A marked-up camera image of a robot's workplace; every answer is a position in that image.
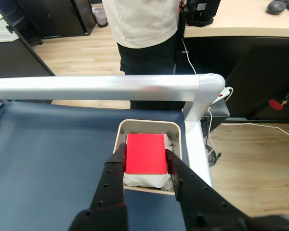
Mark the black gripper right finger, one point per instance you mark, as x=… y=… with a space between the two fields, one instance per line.
x=197 y=202

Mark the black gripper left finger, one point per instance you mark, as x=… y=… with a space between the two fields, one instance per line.
x=110 y=187

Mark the red cube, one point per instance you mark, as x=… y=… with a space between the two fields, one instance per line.
x=145 y=154

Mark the beige box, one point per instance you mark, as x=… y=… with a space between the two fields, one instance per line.
x=120 y=131

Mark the white crumpled tissue paper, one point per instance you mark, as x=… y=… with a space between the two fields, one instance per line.
x=147 y=181

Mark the dark blue table mat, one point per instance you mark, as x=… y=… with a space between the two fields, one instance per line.
x=50 y=156

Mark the white power strip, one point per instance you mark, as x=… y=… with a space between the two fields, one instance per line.
x=222 y=94

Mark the red key tag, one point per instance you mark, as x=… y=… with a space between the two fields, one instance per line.
x=275 y=104

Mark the person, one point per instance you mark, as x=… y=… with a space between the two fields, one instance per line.
x=142 y=24

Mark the trash bin with white bag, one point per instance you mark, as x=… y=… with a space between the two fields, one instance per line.
x=100 y=16

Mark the black cabinet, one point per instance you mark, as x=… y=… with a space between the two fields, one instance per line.
x=62 y=19

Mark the wooden desk with black front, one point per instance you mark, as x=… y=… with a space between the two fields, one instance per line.
x=243 y=27

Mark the black machine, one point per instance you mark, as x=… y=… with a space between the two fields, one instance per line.
x=200 y=21

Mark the white desk top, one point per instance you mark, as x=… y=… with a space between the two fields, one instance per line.
x=0 y=33

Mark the dark grey computer mouse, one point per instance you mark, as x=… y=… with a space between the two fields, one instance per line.
x=275 y=7

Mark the black slanted frame bar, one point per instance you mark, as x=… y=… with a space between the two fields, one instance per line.
x=39 y=56

